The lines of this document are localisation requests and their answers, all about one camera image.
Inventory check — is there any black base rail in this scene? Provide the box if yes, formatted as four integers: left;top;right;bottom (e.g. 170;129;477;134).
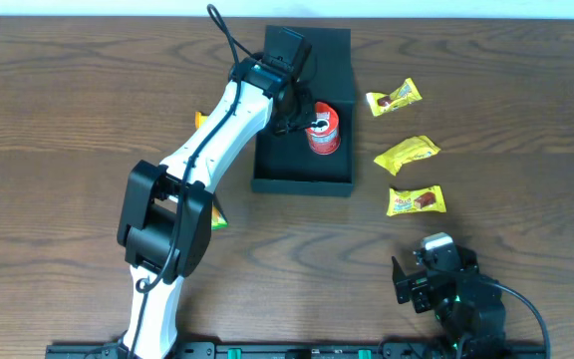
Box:
45;341;550;359

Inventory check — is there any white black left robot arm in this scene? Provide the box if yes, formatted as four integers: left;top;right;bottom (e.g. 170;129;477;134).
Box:
118;54;314;358

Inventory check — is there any black open box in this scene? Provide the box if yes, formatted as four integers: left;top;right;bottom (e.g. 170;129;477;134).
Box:
251;27;357;196

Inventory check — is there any green yellow snack bar wrapper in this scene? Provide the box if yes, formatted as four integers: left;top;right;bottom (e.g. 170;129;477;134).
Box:
211;195;228;230

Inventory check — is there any yellow Apollo cake packet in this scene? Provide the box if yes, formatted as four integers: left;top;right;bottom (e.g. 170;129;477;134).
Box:
387;185;446;216

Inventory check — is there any yellow Julies snack packet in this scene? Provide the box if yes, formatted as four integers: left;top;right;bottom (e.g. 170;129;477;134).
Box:
374;136;440;176

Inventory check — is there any small yellow snack packet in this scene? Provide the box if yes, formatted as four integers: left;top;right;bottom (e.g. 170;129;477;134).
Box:
194;112;209;129

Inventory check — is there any yellow chocolate cake packet top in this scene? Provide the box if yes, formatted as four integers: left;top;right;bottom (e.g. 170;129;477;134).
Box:
366;78;423;117

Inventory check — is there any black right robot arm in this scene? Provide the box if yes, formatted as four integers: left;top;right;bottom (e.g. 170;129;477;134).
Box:
392;244;506;358

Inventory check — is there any red snack can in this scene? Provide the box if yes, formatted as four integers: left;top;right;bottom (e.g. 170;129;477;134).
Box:
306;102;341;156

